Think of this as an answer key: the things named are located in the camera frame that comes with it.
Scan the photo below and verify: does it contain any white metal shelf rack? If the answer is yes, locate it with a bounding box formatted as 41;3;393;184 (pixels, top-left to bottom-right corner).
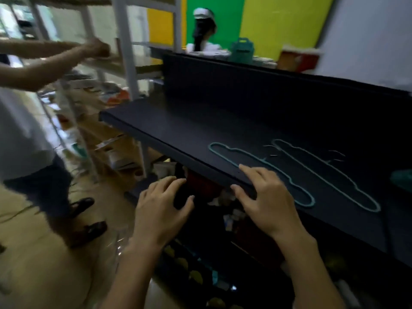
0;0;182;177

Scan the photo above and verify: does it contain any row of white small boxes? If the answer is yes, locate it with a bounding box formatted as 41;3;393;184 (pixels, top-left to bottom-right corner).
190;49;277;69

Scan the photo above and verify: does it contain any black back panel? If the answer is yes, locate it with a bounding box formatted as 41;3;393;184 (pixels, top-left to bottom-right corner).
161;51;412;158

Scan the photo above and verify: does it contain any red tissue pack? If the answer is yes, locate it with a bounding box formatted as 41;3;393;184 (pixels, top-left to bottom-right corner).
276;46;322;73

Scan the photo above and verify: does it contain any person's left forearm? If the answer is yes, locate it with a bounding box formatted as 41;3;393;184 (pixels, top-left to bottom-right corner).
100;244;165;309

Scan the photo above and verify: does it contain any orange wall panel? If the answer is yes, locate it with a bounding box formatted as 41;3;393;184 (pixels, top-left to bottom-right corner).
147;0;187;47

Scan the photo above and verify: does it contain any green wall panel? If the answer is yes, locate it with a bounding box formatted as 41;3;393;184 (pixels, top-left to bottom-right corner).
186;0;246;50

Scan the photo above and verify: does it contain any person's left hand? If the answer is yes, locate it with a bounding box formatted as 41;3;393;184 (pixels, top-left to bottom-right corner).
132;176;195;251

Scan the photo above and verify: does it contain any yellow wall panel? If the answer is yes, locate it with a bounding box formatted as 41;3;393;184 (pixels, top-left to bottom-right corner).
239;0;335;61

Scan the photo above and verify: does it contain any black table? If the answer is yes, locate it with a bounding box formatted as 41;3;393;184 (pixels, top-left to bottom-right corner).
99;93;412;267

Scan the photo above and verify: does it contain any teal wire hanger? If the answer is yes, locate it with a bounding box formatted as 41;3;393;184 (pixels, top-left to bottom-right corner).
208;142;316;208
272;139;382;213

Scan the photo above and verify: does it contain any orange plastic bag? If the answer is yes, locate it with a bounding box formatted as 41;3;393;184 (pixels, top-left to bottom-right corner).
106;90;130;106

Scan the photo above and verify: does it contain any person's right forearm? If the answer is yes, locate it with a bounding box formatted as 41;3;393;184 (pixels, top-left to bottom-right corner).
273;233;347;309

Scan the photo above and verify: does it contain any person's right hand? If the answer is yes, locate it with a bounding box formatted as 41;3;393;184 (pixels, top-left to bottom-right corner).
230;164;309;242

